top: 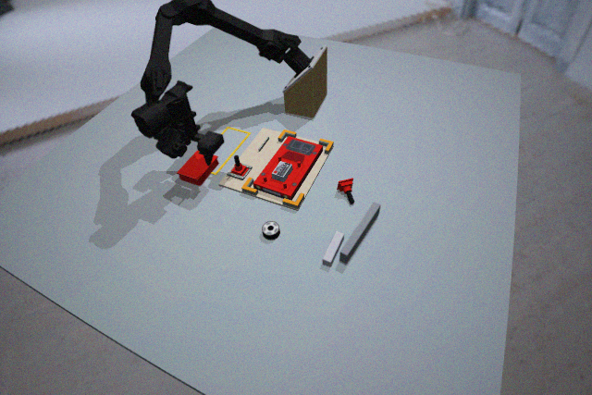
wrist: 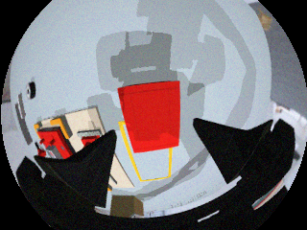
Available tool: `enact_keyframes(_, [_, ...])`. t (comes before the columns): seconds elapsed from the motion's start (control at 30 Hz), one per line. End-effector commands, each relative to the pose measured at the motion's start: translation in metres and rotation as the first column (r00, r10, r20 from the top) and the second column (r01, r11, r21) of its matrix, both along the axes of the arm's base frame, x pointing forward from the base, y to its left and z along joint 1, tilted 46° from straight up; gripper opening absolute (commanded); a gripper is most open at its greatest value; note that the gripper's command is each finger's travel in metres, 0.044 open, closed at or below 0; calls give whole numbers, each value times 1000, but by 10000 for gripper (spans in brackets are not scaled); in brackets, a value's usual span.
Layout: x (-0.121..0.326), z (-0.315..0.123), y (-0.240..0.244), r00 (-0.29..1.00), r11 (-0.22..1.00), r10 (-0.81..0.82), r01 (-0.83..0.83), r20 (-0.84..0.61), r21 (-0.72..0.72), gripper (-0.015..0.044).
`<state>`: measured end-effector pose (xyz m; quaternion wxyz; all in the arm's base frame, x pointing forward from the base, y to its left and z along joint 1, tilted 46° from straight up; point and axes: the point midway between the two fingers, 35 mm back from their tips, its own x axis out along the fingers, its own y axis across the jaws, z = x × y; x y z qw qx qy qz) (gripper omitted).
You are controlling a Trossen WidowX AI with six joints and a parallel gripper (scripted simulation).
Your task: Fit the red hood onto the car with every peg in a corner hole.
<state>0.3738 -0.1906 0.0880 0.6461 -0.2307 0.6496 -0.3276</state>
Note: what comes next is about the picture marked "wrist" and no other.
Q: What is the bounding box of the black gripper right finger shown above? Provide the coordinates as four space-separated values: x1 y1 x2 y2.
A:
192 118 272 184

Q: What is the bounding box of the red hood shell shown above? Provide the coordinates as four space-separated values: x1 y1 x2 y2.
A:
118 80 180 153

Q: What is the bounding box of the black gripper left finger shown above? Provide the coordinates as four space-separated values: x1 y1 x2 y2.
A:
34 129 118 208

